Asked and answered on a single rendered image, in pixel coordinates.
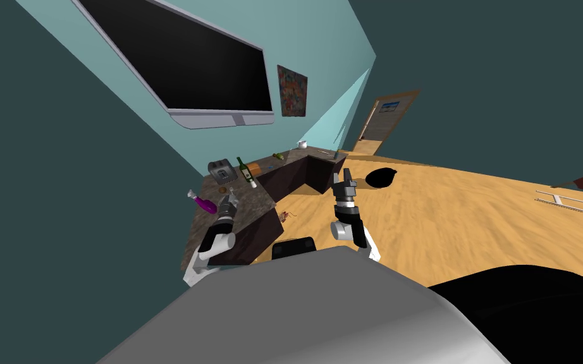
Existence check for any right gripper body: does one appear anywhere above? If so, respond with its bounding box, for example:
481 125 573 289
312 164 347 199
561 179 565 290
331 181 359 204

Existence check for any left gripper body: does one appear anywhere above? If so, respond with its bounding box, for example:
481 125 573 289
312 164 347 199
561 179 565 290
218 195 238 219

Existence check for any purple spray bottle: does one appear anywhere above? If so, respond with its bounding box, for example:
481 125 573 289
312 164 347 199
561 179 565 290
187 189 219 215

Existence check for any grey toaster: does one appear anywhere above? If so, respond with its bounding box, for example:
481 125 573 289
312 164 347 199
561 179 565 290
207 157 237 185

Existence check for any green wine bottle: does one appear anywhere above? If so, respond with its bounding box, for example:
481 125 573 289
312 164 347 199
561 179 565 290
235 156 259 190

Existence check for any black round floor object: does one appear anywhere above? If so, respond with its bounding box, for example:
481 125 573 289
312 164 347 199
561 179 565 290
364 167 398 190

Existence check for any wooden door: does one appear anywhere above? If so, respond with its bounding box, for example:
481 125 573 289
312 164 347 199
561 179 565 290
352 90 422 155

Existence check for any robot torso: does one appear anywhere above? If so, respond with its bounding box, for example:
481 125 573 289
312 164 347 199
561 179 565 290
96 236 513 364

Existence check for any colourful wall picture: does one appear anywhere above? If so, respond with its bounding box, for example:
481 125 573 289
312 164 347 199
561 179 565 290
276 64 309 118

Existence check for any large black wall television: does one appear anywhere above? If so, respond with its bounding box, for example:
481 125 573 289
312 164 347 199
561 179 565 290
71 0 276 131

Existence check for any white metal rail frame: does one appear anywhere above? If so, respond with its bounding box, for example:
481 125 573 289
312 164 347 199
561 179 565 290
534 189 583 221

